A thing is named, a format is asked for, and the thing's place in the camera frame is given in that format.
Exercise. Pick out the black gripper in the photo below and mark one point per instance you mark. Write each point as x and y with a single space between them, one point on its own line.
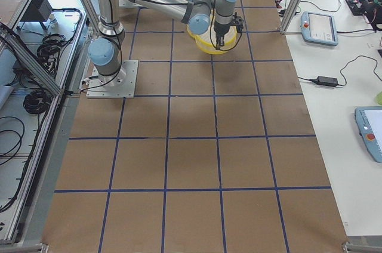
221 30

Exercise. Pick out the teach pendant upper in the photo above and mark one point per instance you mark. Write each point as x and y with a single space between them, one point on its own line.
319 29

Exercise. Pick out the teach pendant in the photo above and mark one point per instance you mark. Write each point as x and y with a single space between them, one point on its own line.
319 29
368 120

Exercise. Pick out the black laptop power brick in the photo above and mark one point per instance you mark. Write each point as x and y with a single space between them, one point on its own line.
326 81

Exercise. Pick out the teach pendant lower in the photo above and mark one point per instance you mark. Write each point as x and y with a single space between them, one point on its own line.
368 120

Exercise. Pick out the black control box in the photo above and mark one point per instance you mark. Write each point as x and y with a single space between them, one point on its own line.
38 11

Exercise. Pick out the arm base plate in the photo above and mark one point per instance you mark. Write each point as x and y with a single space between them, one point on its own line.
128 4
123 86

